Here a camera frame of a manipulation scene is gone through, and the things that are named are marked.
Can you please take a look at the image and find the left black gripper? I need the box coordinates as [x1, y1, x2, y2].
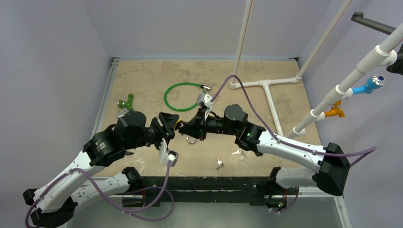
[125, 113, 179, 152]

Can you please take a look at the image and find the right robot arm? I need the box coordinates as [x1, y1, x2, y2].
[179, 104, 350, 196]

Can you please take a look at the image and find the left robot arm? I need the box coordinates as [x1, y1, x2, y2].
[23, 111, 180, 228]

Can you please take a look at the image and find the orange faucet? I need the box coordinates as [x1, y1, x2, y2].
[324, 100, 345, 118]

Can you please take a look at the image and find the blue faucet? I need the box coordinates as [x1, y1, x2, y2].
[352, 74, 386, 95]

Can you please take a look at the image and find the black overhead bar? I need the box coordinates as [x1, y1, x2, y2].
[351, 12, 396, 35]

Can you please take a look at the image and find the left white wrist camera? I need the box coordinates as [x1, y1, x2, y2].
[158, 138, 179, 167]

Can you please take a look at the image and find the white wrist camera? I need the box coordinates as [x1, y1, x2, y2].
[197, 93, 213, 120]
[158, 138, 179, 167]

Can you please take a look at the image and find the green cable lock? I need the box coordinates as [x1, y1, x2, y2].
[163, 82, 211, 112]

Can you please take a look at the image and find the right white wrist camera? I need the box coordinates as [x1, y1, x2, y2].
[197, 93, 213, 120]

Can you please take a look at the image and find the green hose nozzle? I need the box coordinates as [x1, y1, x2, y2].
[117, 93, 134, 111]

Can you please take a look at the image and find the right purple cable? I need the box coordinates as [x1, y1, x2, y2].
[209, 75, 377, 214]

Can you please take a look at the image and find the white pvc pipe frame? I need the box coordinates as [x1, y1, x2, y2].
[230, 0, 403, 138]

